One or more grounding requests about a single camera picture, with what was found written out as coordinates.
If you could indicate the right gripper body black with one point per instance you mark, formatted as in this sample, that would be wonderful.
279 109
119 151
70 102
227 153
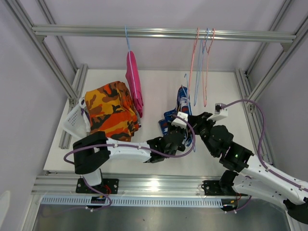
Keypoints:
202 126

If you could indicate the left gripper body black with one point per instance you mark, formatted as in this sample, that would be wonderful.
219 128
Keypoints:
173 127

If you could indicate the blue white patterned trousers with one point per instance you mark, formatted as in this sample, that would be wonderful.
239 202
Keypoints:
165 123

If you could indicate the blue hanger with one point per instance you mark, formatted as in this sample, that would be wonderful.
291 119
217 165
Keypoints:
200 61
185 107

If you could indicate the orange patterned trousers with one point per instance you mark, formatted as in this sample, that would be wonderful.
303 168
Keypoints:
111 110

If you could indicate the purple grey patterned trousers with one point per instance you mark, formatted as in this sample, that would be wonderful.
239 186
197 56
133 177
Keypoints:
84 111

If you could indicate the pink hanger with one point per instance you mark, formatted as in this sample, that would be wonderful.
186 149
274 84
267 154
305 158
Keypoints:
192 60
207 72

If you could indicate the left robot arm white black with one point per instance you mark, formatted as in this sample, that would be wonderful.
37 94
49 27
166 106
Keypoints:
91 152

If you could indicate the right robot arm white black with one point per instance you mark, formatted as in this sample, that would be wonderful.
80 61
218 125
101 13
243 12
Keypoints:
250 174

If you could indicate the pink trousers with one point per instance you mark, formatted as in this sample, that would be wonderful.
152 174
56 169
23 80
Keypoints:
133 79

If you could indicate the white plastic basket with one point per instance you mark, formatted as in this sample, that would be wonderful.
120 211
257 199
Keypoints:
75 124

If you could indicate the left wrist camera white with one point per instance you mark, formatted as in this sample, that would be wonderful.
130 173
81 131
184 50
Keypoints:
180 120

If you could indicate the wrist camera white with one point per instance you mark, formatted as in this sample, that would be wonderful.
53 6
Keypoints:
220 112
180 120

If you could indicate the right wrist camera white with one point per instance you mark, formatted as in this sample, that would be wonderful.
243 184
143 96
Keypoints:
220 112

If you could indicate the right aluminium frame post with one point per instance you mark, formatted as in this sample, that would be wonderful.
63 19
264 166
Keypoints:
243 80

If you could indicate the aluminium frame post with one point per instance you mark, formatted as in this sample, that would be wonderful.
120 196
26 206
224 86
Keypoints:
243 80
23 19

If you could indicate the left aluminium frame post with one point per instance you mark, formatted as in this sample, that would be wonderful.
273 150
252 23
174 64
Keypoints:
23 19

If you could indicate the aluminium hanging rail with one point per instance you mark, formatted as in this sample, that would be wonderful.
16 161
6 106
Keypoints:
164 33

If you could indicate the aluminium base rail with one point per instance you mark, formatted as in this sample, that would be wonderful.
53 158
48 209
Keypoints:
137 185

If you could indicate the slotted cable duct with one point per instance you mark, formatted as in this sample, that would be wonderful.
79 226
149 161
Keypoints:
132 201

